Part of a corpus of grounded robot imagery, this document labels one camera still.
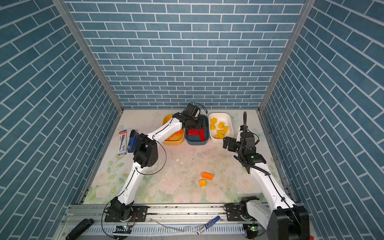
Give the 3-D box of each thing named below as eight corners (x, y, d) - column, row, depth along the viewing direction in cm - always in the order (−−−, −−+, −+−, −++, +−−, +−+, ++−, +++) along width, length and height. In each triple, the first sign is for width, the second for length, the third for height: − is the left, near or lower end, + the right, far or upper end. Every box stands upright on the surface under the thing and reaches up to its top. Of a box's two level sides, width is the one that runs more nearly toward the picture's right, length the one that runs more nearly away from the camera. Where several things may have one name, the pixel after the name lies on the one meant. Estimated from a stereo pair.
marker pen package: (118, 155, 97) (117, 154, 95) (120, 132, 109) (119, 131, 107) (126, 154, 98) (125, 152, 96) (127, 131, 110) (126, 129, 108)
